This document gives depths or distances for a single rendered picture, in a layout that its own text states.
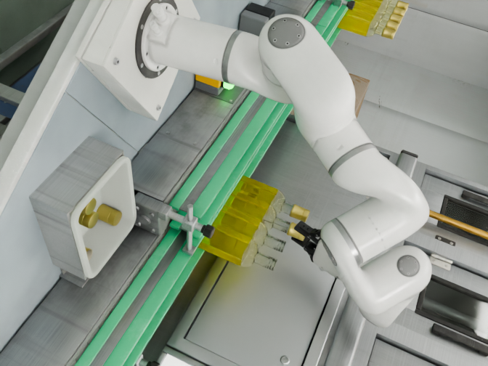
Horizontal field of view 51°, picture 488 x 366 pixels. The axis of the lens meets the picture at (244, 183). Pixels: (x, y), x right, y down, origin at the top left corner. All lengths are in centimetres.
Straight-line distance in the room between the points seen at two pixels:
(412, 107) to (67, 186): 628
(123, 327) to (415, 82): 664
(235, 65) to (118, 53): 20
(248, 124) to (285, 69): 57
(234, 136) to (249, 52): 44
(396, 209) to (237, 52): 37
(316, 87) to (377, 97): 620
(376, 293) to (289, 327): 46
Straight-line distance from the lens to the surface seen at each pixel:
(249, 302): 133
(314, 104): 76
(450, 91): 752
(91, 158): 99
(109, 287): 114
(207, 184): 119
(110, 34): 91
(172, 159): 122
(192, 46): 93
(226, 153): 126
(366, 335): 138
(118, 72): 92
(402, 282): 90
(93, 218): 103
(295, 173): 165
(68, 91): 93
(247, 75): 90
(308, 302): 135
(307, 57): 79
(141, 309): 113
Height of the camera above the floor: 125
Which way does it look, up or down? 12 degrees down
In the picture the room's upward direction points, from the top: 112 degrees clockwise
